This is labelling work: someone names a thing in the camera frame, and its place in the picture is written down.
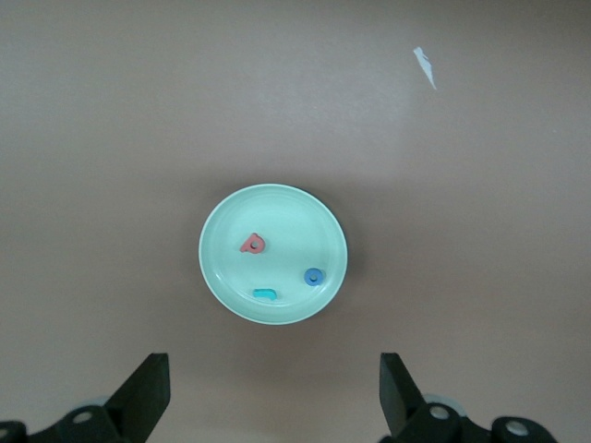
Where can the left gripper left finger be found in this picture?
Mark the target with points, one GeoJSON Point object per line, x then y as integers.
{"type": "Point", "coordinates": [134, 406]}

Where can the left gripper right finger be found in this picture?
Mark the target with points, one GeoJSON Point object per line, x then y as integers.
{"type": "Point", "coordinates": [406, 415]}

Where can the blue letter o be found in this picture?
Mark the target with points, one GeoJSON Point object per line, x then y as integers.
{"type": "Point", "coordinates": [308, 277]}

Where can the teal letter r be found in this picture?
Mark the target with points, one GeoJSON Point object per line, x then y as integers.
{"type": "Point", "coordinates": [263, 292]}

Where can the pink letter d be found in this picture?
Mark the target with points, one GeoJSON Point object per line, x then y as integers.
{"type": "Point", "coordinates": [244, 248]}

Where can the brown table cover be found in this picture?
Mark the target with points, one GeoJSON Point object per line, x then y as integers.
{"type": "Point", "coordinates": [92, 184]}

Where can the green plate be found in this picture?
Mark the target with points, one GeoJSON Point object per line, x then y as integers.
{"type": "Point", "coordinates": [286, 221]}

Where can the white paper scrap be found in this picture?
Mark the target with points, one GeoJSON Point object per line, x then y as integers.
{"type": "Point", "coordinates": [424, 62]}

